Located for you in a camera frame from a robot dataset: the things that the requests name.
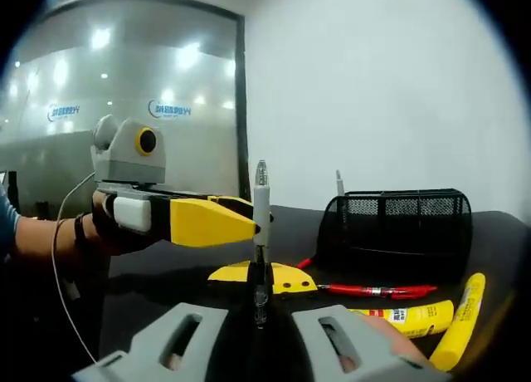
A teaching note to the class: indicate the black wristband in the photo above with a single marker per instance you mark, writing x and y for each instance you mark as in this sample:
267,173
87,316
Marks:
79,228

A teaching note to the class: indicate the person's left hand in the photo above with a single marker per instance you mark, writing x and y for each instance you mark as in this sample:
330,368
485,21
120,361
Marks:
120,243

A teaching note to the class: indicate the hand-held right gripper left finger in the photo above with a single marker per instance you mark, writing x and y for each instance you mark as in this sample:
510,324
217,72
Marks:
141,361

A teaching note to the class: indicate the yellow glue stick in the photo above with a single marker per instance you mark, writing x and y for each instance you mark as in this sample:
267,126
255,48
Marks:
460,324
415,317

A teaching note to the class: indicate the red pen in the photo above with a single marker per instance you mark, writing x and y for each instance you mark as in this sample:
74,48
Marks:
305,262
373,291

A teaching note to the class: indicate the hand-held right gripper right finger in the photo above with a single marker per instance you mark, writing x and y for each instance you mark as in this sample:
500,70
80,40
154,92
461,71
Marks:
381,365

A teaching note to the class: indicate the grey pen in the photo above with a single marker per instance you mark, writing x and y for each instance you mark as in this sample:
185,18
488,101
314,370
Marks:
262,212
340,184

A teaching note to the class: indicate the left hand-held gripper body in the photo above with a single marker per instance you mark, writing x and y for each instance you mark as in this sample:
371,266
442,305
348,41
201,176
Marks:
124,158

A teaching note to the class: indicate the person's right hand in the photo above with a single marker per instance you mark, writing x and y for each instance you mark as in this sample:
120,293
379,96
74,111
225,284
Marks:
400,340

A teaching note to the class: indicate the black mesh holder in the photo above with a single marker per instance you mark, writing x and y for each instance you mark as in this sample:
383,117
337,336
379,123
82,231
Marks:
394,241

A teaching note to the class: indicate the black partition frame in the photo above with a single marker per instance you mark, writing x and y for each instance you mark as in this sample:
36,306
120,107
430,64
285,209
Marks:
242,108

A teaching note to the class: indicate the black tablecloth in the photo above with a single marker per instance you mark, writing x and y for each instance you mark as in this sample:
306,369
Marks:
493,241

